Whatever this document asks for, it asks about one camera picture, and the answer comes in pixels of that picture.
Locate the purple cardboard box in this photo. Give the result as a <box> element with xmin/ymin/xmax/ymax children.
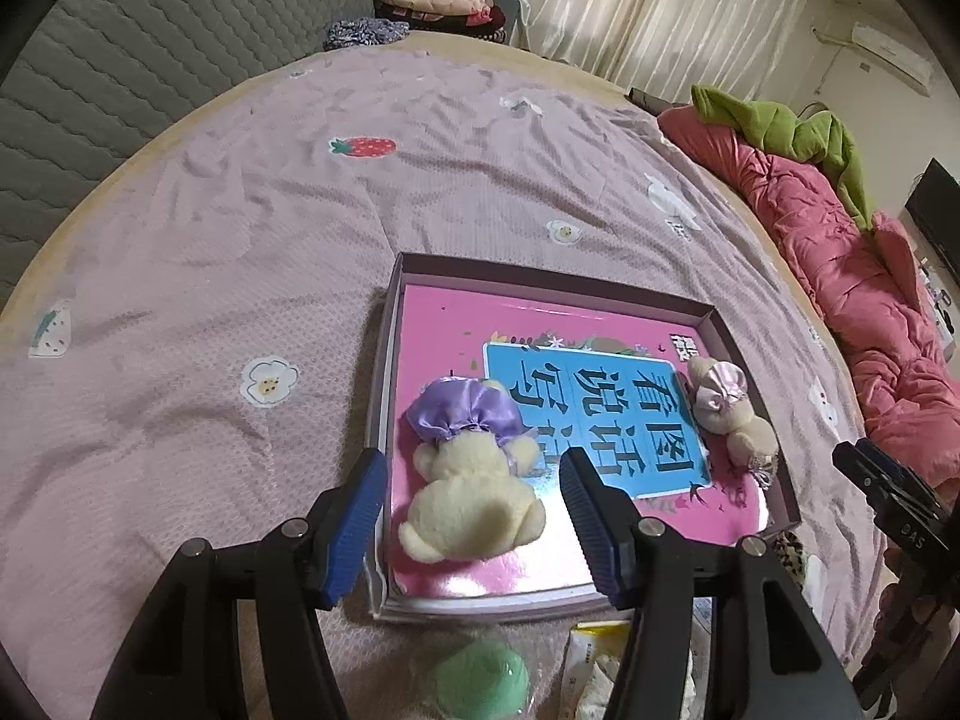
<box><xmin>366</xmin><ymin>251</ymin><xmax>800</xmax><ymax>623</ymax></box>

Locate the grey quilted headboard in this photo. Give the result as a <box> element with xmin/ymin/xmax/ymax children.
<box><xmin>0</xmin><ymin>0</ymin><xmax>383</xmax><ymax>316</ymax></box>

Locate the cream striped curtain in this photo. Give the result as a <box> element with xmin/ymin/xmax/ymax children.
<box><xmin>480</xmin><ymin>0</ymin><xmax>826</xmax><ymax>95</ymax></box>

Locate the dark folded garment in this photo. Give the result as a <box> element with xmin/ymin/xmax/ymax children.
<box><xmin>375</xmin><ymin>4</ymin><xmax>507</xmax><ymax>42</ymax></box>

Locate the green round sponge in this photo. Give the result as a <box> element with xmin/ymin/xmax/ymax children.
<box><xmin>427</xmin><ymin>637</ymin><xmax>533</xmax><ymax>720</ymax></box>

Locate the pink folded garment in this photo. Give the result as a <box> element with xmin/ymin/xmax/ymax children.
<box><xmin>375</xmin><ymin>0</ymin><xmax>488</xmax><ymax>17</ymax></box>

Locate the pink picture book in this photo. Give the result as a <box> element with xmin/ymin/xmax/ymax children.
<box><xmin>390</xmin><ymin>285</ymin><xmax>773</xmax><ymax>601</ymax></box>

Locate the white air conditioner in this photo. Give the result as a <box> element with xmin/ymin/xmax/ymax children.
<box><xmin>851</xmin><ymin>24</ymin><xmax>935</xmax><ymax>96</ymax></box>

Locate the cream plush bear pink hat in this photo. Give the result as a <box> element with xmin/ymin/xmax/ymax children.
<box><xmin>686</xmin><ymin>355</ymin><xmax>781</xmax><ymax>492</ymax></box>

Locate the black television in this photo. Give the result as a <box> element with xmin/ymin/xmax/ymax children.
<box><xmin>904</xmin><ymin>157</ymin><xmax>960</xmax><ymax>280</ymax></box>

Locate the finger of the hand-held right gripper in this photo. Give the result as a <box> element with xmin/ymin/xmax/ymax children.
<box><xmin>831</xmin><ymin>441</ymin><xmax>959</xmax><ymax>572</ymax></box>
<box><xmin>857</xmin><ymin>438</ymin><xmax>936</xmax><ymax>494</ymax></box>

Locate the cream plush bear purple skirt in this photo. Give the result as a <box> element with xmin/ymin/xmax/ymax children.
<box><xmin>397</xmin><ymin>376</ymin><xmax>548</xmax><ymax>563</ymax></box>

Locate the leopard print scrunchie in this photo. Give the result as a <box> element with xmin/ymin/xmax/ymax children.
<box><xmin>776</xmin><ymin>529</ymin><xmax>811</xmax><ymax>587</ymax></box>

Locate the pink printed bedsheet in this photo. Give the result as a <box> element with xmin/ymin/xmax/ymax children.
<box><xmin>0</xmin><ymin>41</ymin><xmax>901</xmax><ymax>720</ymax></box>

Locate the green blanket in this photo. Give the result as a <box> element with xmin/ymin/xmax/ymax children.
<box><xmin>690</xmin><ymin>84</ymin><xmax>876</xmax><ymax>231</ymax></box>

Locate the cream floral cloth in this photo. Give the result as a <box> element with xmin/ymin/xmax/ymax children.
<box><xmin>577</xmin><ymin>658</ymin><xmax>627</xmax><ymax>720</ymax></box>

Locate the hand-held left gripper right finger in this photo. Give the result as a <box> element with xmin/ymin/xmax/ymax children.
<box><xmin>559</xmin><ymin>446</ymin><xmax>856</xmax><ymax>720</ymax></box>

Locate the pink quilt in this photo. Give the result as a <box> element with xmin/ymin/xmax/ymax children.
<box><xmin>656</xmin><ymin>105</ymin><xmax>960</xmax><ymax>511</ymax></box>

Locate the blue patterned cloth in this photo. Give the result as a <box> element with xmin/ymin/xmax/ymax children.
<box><xmin>324</xmin><ymin>17</ymin><xmax>410</xmax><ymax>53</ymax></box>

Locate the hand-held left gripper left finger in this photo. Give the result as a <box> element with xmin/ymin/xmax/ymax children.
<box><xmin>90</xmin><ymin>448</ymin><xmax>389</xmax><ymax>720</ymax></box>

